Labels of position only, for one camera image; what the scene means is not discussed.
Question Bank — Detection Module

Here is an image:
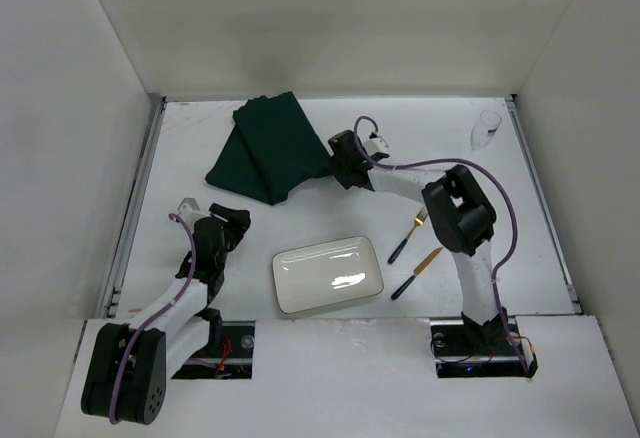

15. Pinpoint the dark green cloth napkin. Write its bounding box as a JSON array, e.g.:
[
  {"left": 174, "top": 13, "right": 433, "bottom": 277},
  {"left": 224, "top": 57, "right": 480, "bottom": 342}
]
[{"left": 205, "top": 92, "right": 330, "bottom": 205}]

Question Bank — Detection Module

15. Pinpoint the gold fork green handle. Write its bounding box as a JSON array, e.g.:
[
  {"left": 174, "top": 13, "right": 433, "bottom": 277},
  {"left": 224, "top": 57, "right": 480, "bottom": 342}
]
[{"left": 387, "top": 206, "right": 428, "bottom": 265}]

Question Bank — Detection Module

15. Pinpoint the white rectangular plate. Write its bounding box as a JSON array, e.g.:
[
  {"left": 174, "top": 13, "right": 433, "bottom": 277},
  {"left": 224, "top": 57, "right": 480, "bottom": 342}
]
[{"left": 272, "top": 236, "right": 384, "bottom": 315}]

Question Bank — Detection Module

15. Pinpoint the gold knife green handle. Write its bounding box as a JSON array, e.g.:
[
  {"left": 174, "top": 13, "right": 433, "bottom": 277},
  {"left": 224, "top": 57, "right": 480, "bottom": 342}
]
[{"left": 391, "top": 247, "right": 443, "bottom": 301}]

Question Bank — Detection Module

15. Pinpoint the clear champagne flute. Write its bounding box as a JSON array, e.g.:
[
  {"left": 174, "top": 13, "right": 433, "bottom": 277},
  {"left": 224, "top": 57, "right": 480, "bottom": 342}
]
[{"left": 470, "top": 110, "right": 502, "bottom": 151}]

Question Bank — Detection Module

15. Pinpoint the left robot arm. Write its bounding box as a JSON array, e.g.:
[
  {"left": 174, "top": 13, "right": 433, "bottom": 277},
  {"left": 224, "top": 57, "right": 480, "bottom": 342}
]
[{"left": 80, "top": 198, "right": 255, "bottom": 425}]

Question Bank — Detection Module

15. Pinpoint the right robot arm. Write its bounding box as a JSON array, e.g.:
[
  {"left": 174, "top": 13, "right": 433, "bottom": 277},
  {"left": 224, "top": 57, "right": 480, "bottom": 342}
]
[{"left": 328, "top": 130, "right": 507, "bottom": 355}]

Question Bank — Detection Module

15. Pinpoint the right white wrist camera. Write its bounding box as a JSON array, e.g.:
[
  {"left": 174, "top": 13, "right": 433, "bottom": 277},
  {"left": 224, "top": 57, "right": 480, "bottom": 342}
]
[{"left": 363, "top": 132, "right": 390, "bottom": 159}]

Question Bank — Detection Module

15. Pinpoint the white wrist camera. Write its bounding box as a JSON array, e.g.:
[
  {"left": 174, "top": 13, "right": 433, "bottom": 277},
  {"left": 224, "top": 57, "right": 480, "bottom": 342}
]
[
  {"left": 363, "top": 132, "right": 390, "bottom": 159},
  {"left": 178, "top": 198, "right": 207, "bottom": 222}
]

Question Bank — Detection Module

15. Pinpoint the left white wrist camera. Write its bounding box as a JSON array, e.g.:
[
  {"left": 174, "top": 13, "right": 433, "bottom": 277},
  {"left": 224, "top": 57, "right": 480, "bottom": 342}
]
[{"left": 178, "top": 198, "right": 207, "bottom": 222}]

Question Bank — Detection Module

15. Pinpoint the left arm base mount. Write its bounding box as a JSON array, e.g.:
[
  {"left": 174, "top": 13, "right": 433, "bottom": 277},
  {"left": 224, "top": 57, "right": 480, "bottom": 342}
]
[{"left": 172, "top": 308, "right": 256, "bottom": 380}]

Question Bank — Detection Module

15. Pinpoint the left aluminium table rail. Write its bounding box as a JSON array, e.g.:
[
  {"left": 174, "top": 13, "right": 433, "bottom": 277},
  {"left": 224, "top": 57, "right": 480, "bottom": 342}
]
[{"left": 95, "top": 93, "right": 166, "bottom": 318}]

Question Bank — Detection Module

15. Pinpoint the aluminium table rail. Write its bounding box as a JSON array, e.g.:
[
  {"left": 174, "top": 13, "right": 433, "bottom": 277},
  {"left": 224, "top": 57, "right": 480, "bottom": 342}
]
[
  {"left": 95, "top": 93, "right": 166, "bottom": 318},
  {"left": 505, "top": 94, "right": 584, "bottom": 315}
]

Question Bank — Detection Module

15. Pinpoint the right aluminium table rail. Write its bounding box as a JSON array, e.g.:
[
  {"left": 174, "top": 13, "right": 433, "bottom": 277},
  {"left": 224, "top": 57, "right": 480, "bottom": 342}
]
[{"left": 505, "top": 94, "right": 584, "bottom": 315}]

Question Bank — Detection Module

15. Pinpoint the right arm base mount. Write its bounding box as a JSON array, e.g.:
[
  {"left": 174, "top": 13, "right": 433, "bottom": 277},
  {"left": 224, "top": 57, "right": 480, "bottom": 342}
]
[{"left": 430, "top": 318, "right": 539, "bottom": 379}]

